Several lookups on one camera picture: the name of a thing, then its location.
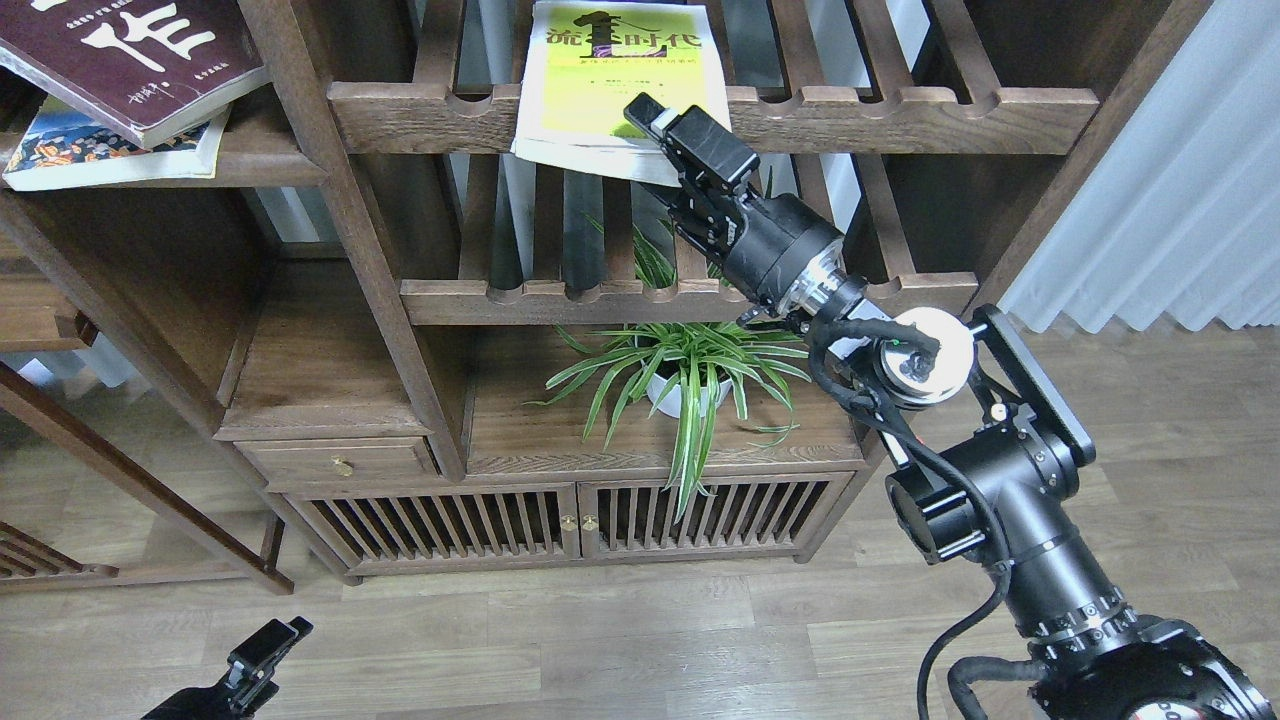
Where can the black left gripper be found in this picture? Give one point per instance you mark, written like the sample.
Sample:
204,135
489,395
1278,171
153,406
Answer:
249,685

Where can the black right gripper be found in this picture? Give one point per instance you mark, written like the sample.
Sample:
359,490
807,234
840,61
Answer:
761,245

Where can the colourful 300 paperback book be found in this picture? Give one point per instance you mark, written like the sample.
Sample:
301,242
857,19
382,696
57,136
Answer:
63,148

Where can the maroon cover thick book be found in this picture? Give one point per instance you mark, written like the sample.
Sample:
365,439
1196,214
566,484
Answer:
147,69

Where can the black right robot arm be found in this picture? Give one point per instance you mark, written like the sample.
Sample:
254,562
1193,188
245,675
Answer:
986,450

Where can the green spider plant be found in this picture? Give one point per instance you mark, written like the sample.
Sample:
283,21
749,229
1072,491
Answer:
705,353

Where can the left slatted cabinet door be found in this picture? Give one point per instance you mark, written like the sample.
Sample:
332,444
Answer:
419,530

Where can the yellow green cover book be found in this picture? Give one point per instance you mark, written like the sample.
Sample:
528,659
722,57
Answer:
587,60

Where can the white plant pot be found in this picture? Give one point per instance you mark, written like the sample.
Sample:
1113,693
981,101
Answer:
667,395

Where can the small wooden drawer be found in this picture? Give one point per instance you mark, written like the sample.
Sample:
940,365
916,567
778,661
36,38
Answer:
384,462

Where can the dark wooden bookshelf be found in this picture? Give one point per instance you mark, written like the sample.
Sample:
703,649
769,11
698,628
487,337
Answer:
366,264

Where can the white pleated curtain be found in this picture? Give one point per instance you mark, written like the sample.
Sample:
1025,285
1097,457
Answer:
1180,221

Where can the wooden furniture frame left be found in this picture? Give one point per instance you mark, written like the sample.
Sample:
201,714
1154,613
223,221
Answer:
37,316

